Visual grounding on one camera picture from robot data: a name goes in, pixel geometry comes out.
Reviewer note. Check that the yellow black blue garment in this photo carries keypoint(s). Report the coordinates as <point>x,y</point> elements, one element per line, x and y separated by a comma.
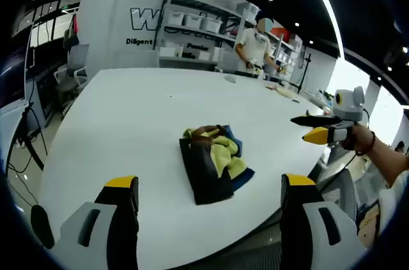
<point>207,171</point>

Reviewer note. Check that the grey metal shelf rack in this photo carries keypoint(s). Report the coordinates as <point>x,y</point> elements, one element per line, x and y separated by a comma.
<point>198,3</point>

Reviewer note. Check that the grey chair back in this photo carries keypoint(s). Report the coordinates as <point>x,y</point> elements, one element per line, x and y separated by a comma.
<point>228,61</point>

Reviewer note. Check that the person's right hand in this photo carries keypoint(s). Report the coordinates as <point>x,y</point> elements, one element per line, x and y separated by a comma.
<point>358,139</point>

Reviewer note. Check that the white storage bin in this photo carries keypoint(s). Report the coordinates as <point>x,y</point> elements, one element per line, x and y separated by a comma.
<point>192,20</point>
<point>175,18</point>
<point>211,23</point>

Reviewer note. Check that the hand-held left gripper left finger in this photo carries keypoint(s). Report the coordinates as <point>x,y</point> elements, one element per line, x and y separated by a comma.
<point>105,225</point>

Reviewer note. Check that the grey mesh chair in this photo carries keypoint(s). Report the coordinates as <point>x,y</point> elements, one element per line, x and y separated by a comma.
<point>342,187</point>

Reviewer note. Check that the grey crumpled cloth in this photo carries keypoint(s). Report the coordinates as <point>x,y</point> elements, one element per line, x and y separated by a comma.
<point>230,78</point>

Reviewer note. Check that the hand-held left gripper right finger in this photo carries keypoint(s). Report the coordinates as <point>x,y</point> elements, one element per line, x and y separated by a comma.
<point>306,225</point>

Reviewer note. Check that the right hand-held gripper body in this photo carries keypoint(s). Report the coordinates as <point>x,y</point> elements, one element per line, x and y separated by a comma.
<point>350,104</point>

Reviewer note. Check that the hanging dark bag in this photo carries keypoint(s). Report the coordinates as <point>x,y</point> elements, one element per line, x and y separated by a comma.
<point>72,35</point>

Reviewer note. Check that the white shelf with boxes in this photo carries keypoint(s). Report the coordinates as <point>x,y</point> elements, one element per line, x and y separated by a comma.
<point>287,49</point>

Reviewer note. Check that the beige cloth item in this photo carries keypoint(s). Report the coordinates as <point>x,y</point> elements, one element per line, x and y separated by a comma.
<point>286,92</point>

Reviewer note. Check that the black tripod stand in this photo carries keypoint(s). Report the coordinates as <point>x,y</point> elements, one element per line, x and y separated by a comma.
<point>303,75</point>

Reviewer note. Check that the grey white office chair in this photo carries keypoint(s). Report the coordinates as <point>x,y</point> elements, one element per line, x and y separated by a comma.
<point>78,59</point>

